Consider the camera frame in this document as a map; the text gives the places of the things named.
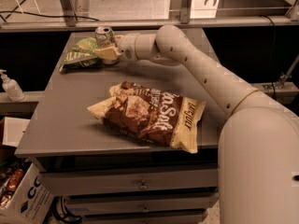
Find green jalapeno chip bag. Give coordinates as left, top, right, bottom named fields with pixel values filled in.
left=59, top=37, right=102, bottom=73

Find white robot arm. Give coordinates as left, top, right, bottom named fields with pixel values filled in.
left=95, top=25, right=299, bottom=224

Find grey drawer cabinet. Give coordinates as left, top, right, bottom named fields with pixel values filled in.
left=16, top=61, right=225, bottom=224

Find black cable on shelf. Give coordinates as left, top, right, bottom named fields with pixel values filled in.
left=0, top=0, right=100, bottom=23

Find white pump bottle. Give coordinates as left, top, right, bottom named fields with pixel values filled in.
left=0, top=69, right=25, bottom=102

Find brown sea salt chip bag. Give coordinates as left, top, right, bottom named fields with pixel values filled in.
left=88, top=81, right=206, bottom=153

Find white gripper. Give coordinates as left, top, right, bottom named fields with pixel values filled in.
left=94, top=33, right=139, bottom=62

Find white cardboard box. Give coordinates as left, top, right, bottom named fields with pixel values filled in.
left=0, top=117, right=53, bottom=224

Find snack packets in box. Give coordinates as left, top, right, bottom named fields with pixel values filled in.
left=0, top=166, right=24, bottom=208

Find black cable right side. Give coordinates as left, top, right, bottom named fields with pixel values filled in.
left=261, top=14, right=278, bottom=100

